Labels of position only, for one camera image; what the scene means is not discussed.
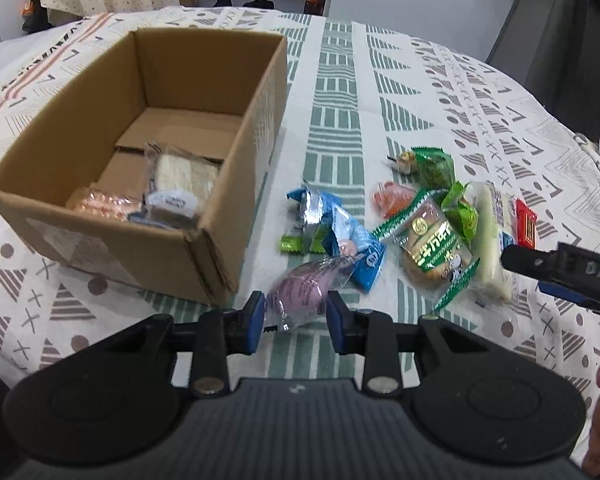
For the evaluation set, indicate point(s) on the lime green snack packet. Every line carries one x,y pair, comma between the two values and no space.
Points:
462,215

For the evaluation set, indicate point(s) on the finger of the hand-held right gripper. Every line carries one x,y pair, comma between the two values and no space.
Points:
525,261
557,291

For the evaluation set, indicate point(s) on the red snack packet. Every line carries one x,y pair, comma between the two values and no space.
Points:
526,222

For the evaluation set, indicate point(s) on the small white-label packet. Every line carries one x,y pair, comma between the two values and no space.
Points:
172,206

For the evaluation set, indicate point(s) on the dark grey chair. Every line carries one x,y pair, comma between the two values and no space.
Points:
555,45

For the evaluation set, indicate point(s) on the orange snack packet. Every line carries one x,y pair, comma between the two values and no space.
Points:
392,200

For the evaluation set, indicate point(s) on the brown cardboard box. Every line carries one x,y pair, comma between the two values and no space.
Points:
190,85

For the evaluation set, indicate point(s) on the black shoe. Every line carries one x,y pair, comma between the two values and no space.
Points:
225,1
260,2

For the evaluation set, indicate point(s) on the patterned bed cover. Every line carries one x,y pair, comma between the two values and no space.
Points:
340,85

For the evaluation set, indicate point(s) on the purple bun packet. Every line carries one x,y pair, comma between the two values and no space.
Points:
300,292

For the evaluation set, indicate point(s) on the small green candy packet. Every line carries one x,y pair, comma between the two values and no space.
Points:
295,243

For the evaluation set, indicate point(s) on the long white snack packet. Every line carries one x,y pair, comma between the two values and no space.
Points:
492,240

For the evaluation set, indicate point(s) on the dark green snack packet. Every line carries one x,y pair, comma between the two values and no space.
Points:
435,167

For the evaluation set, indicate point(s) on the clear white bread packet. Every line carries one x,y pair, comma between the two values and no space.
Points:
182,172

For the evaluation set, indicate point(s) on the green-edged bread packet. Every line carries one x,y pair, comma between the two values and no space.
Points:
430,252

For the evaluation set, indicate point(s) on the blue snack packet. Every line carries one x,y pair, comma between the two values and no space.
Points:
352,242

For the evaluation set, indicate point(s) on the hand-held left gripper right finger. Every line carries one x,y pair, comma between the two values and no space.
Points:
336,322

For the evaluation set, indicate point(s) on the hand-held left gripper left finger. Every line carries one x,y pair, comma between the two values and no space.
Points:
254,322

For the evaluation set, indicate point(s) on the small yellow snack packet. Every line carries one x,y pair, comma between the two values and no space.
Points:
400,162

